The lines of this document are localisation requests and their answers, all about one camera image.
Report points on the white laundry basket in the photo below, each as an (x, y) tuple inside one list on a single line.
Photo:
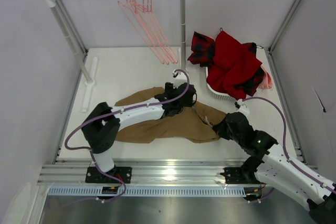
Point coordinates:
[(215, 94)]

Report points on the pink garment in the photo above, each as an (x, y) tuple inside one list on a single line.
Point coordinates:
[(267, 82)]

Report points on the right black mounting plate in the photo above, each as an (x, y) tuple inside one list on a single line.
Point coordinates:
[(238, 175)]

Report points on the silver clothes rack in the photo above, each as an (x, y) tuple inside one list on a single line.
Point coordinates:
[(80, 52)]

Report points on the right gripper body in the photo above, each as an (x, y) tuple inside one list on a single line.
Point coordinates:
[(221, 127)]

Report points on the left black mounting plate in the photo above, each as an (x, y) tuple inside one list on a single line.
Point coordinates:
[(93, 176)]

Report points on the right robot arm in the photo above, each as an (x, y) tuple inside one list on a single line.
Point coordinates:
[(269, 163)]

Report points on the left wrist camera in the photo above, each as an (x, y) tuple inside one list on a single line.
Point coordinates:
[(179, 78)]

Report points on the black mounting plate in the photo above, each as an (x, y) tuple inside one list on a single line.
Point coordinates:
[(238, 175), (93, 176)]

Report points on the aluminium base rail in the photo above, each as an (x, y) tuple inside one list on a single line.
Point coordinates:
[(171, 172)]

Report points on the white slotted cable duct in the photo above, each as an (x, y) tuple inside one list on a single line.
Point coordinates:
[(147, 191)]

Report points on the tan pleated skirt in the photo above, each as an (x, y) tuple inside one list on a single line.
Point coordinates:
[(193, 123)]

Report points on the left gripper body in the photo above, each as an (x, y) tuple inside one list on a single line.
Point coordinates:
[(187, 94)]

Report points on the red black plaid garment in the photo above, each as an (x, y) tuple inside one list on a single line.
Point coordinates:
[(203, 50)]

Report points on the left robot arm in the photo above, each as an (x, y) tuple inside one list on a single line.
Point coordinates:
[(104, 122)]

